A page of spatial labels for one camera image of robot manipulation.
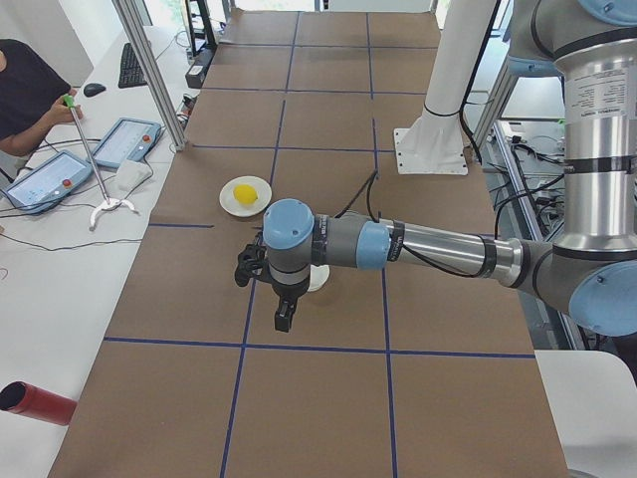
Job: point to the yellow lemon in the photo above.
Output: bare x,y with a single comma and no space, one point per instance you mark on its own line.
245,194

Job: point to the white bowl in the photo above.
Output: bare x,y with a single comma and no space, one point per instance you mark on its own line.
318,277

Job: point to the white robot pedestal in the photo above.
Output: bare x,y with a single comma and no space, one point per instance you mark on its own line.
434,143

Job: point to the near teach pendant tablet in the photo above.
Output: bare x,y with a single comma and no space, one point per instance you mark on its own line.
48,184

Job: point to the teach pendant tablet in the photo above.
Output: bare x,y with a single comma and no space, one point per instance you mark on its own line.
48,184
128,139

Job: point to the red cylinder tube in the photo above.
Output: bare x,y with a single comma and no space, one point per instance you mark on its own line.
31,401

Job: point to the far teach pendant tablet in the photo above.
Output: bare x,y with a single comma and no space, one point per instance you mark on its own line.
128,139

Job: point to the white crumpled cloth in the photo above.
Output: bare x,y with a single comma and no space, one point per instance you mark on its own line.
130,174

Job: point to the black keyboard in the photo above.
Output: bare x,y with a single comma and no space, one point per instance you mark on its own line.
130,72

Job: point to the white plate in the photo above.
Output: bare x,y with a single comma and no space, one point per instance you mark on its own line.
233,207

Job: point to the person in black shirt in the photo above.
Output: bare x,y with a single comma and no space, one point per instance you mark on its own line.
32,99

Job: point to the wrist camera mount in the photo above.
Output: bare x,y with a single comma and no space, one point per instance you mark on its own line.
252,265

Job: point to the aluminium frame post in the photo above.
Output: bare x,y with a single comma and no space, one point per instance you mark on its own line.
132,25

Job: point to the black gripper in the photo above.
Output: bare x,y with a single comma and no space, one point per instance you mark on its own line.
288,292

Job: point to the black computer mouse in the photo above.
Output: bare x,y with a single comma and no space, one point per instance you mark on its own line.
93,89

